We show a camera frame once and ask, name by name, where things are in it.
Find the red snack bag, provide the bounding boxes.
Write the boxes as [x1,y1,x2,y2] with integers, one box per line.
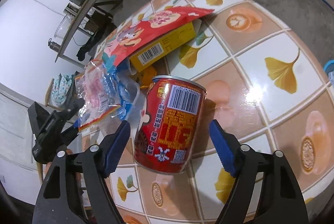
[102,6,213,70]

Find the steel kettle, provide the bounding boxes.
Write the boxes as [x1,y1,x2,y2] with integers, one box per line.
[63,3,79,16]

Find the red cartoon drink can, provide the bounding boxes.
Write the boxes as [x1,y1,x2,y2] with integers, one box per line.
[134,75,207,174]

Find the wooden chair with clothes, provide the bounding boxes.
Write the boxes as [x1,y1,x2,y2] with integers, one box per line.
[45,74,76,110]

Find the white door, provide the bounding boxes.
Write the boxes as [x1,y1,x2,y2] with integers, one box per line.
[1,84,41,205]

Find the floral folded clothes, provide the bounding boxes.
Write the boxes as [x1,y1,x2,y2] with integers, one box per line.
[51,74,74,107]

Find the person's left hand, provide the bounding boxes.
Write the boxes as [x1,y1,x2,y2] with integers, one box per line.
[45,149,74,175]

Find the clear candy plastic bag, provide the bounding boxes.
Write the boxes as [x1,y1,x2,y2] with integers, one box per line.
[75,59,121,130]

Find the clear glass bowl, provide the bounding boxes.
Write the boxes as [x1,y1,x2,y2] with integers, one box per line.
[54,15,72,39]

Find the orange plastic funnel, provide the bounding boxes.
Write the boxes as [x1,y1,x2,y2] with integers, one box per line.
[138,66,157,89]

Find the clear plastic food container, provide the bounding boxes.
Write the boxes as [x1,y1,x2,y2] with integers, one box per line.
[115,73,140,121]

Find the blue mesh trash bin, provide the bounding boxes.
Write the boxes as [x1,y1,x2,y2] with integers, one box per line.
[324,59,334,83]

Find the yellow cardboard box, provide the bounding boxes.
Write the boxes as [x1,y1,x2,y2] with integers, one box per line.
[129,19,201,72]

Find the steel water bottle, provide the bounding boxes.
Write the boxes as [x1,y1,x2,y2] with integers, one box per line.
[48,38,61,53]

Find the grey side table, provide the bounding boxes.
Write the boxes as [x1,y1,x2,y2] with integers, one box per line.
[54,0,168,63]

